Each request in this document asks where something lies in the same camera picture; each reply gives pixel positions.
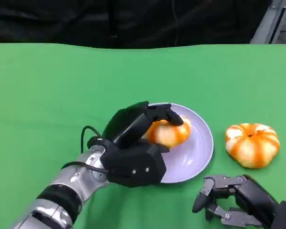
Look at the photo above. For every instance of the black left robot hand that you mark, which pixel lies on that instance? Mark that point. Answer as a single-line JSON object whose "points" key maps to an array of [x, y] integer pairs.
{"points": [[126, 124]]}

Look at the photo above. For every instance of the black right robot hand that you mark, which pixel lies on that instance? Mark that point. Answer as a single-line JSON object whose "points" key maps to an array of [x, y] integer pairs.
{"points": [[252, 195]]}

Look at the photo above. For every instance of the orange and white bread roll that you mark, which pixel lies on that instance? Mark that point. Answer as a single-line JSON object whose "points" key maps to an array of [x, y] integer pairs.
{"points": [[171, 136], [252, 148]]}

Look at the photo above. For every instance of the green table cloth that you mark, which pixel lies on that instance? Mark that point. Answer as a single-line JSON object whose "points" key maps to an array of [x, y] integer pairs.
{"points": [[143, 78]]}

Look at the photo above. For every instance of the lilac plate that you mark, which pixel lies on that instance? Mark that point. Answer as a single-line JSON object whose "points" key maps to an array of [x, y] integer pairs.
{"points": [[193, 155]]}

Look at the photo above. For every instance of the black backdrop curtain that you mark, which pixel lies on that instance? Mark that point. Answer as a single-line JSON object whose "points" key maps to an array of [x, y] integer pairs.
{"points": [[85, 21]]}

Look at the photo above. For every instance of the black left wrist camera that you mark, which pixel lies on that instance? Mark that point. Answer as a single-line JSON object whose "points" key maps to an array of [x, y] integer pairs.
{"points": [[133, 164]]}

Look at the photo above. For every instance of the grey aluminium frame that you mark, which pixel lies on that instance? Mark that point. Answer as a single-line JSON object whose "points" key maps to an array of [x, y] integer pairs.
{"points": [[267, 26]]}

